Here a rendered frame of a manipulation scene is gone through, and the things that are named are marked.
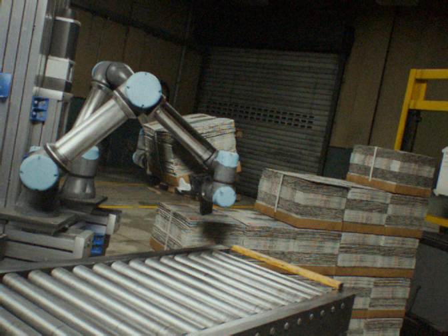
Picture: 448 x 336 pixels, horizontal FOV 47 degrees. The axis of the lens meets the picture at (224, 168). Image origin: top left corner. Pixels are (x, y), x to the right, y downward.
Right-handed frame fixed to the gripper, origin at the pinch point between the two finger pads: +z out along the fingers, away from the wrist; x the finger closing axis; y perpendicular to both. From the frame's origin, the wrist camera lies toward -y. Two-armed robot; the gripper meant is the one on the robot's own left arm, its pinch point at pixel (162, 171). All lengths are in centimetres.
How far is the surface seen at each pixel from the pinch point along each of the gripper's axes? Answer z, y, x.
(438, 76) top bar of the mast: -10, 14, 192
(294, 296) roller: 110, -19, -3
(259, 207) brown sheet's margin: -5, -32, 50
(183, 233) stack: 25.9, -22.4, -3.8
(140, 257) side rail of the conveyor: 81, -5, -37
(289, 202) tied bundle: 18, -26, 55
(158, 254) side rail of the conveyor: 77, -8, -31
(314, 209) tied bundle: 28, -30, 63
